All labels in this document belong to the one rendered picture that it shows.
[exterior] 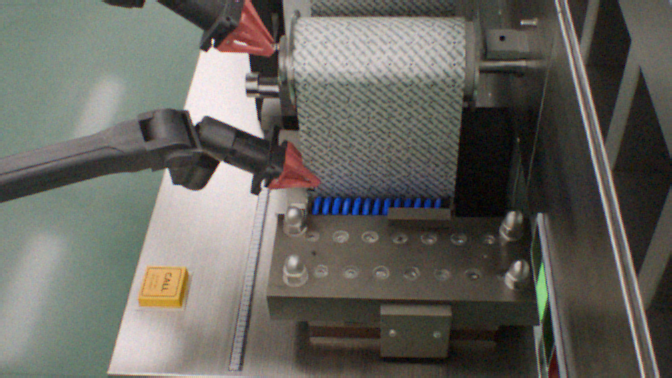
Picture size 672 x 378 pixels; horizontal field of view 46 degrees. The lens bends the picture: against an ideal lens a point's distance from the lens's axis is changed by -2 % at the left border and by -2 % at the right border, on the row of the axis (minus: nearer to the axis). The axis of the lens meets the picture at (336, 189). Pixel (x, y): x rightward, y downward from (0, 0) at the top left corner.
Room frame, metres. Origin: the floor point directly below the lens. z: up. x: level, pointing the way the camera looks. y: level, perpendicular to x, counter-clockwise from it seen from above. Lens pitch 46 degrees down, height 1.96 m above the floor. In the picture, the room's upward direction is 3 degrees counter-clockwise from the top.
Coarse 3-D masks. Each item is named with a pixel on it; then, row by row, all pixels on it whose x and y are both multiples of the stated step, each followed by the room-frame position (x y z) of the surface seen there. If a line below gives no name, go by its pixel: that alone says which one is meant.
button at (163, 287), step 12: (144, 276) 0.84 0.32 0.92; (156, 276) 0.84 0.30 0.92; (168, 276) 0.84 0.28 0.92; (180, 276) 0.83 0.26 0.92; (144, 288) 0.81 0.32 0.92; (156, 288) 0.81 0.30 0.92; (168, 288) 0.81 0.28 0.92; (180, 288) 0.81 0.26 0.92; (144, 300) 0.79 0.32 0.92; (156, 300) 0.79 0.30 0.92; (168, 300) 0.79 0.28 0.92; (180, 300) 0.79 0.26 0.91
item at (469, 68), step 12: (468, 24) 0.95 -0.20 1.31; (288, 36) 0.94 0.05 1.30; (468, 36) 0.92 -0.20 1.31; (288, 48) 0.93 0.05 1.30; (468, 48) 0.90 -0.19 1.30; (288, 60) 0.92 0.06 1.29; (468, 60) 0.89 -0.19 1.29; (288, 72) 0.91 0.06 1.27; (468, 72) 0.88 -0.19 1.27; (288, 84) 0.90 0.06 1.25; (468, 84) 0.88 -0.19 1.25; (468, 96) 0.88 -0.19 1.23
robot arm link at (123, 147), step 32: (128, 128) 0.87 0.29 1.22; (160, 128) 0.87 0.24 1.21; (0, 160) 0.82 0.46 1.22; (32, 160) 0.82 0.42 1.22; (64, 160) 0.82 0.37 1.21; (96, 160) 0.83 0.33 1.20; (128, 160) 0.84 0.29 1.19; (160, 160) 0.85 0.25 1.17; (0, 192) 0.79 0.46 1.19; (32, 192) 0.80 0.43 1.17
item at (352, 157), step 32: (320, 128) 0.89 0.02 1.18; (352, 128) 0.89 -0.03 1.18; (384, 128) 0.88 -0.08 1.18; (416, 128) 0.88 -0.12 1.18; (448, 128) 0.87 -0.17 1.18; (320, 160) 0.89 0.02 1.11; (352, 160) 0.89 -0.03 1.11; (384, 160) 0.88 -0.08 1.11; (416, 160) 0.88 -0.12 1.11; (448, 160) 0.87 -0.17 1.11; (320, 192) 0.89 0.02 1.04; (352, 192) 0.89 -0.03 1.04; (384, 192) 0.88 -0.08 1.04; (416, 192) 0.88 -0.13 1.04; (448, 192) 0.87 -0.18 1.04
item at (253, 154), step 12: (240, 132) 0.92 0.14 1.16; (276, 132) 0.94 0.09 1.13; (240, 144) 0.89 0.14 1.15; (252, 144) 0.90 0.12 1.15; (264, 144) 0.90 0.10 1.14; (228, 156) 0.88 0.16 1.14; (240, 156) 0.88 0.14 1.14; (252, 156) 0.88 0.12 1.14; (264, 156) 0.89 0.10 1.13; (240, 168) 0.88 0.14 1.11; (252, 168) 0.88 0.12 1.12; (264, 168) 0.86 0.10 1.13; (252, 180) 0.88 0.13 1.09; (252, 192) 0.86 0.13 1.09
